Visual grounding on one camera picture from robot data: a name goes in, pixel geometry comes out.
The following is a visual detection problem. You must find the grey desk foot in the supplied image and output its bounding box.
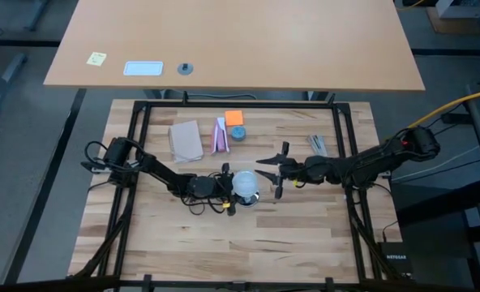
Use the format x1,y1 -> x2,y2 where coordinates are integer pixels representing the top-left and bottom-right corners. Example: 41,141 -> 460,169
0,52 -> 28,131

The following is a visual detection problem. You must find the blue patterned round tin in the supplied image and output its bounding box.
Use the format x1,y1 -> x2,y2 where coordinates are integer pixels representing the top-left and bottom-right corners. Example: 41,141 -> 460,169
229,125 -> 247,142

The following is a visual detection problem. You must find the orange sticky note pad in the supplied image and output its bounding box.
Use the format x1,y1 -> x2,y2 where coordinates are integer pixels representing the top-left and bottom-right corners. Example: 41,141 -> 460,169
224,109 -> 245,127

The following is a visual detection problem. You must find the black Netgear network switch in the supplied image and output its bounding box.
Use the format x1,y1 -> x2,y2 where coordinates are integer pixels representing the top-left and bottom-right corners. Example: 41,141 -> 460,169
376,241 -> 414,275

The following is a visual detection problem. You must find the yellow sticky note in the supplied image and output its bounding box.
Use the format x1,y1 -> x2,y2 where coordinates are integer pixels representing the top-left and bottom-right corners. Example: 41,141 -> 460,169
86,51 -> 108,67

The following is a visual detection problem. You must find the black aluminium table frame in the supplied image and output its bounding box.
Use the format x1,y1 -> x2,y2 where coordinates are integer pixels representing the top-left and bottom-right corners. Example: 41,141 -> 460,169
67,91 -> 411,292

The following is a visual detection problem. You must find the brown cardboard box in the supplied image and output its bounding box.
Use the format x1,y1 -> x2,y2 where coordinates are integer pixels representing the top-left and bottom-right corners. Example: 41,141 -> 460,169
426,6 -> 480,36

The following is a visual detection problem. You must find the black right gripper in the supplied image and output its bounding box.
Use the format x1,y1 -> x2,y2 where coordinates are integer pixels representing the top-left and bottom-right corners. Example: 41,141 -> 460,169
255,141 -> 306,200

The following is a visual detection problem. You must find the white flood light bulb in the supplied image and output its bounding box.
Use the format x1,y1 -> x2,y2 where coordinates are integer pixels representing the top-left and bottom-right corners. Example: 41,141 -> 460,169
231,170 -> 259,199

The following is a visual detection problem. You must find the tan laminate desk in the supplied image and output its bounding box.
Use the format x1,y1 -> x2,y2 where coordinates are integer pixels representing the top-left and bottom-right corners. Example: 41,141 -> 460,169
43,0 -> 426,92

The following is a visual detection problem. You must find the yellow cable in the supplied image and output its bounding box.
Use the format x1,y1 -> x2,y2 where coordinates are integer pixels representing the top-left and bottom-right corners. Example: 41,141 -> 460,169
408,87 -> 480,129

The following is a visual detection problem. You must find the black lamp power cord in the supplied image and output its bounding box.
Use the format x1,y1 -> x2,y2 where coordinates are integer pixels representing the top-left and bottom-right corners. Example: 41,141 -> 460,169
181,193 -> 229,216

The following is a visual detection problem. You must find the chrome lamp socket base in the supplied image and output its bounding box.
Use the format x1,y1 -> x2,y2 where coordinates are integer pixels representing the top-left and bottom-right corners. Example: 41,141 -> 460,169
236,190 -> 260,208

